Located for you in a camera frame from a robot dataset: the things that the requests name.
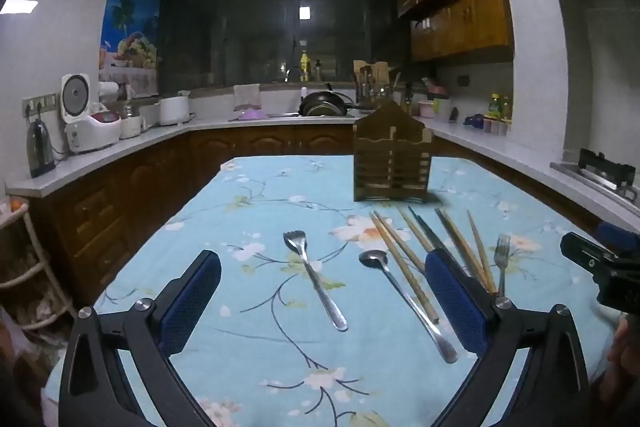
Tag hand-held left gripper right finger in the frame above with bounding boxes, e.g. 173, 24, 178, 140
424, 248, 591, 427

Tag wooden utensil holder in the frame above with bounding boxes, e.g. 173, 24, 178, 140
352, 101, 433, 202

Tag dark kitchen window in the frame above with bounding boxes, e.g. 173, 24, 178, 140
162, 0, 413, 88

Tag beach fruit wall poster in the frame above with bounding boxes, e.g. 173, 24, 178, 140
99, 0, 163, 100

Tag white kitchen countertop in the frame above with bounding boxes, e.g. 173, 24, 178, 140
5, 109, 640, 233

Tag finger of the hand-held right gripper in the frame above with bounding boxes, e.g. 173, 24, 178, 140
599, 222, 640, 253
560, 232, 626, 277

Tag person's right hand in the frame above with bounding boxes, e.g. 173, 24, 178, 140
602, 314, 640, 408

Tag wooden lower cabinets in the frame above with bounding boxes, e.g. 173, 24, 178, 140
5, 127, 601, 308

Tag spice jar set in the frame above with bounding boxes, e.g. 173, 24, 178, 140
482, 117, 513, 135

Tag wide metal serving fork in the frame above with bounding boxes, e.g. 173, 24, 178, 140
283, 230, 349, 333

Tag counter rack of wooden spatulas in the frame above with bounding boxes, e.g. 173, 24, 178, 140
352, 59, 401, 110

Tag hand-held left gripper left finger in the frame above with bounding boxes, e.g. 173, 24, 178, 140
59, 250, 222, 427

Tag blue floral tablecloth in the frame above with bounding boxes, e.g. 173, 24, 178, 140
45, 154, 621, 427

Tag gas stove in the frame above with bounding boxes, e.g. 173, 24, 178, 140
550, 148, 640, 208

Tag white rice cooker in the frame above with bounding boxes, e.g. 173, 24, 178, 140
61, 74, 122, 154

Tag long metal spoon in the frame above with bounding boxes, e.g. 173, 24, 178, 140
358, 249, 459, 364

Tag steel electric kettle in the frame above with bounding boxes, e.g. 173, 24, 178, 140
26, 119, 57, 178

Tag white round pot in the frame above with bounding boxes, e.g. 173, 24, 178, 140
158, 94, 193, 126

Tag white storage rack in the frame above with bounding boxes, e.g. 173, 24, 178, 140
0, 197, 78, 333

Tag small white glass-top appliance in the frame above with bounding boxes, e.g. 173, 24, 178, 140
120, 102, 148, 138

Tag black wok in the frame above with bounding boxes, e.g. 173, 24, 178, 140
299, 84, 357, 118

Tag wall power outlet strip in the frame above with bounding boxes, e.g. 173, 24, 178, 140
22, 93, 60, 115

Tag small metal fork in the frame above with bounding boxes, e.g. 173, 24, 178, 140
494, 233, 512, 299

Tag pink plastic container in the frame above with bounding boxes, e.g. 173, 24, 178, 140
417, 97, 451, 120

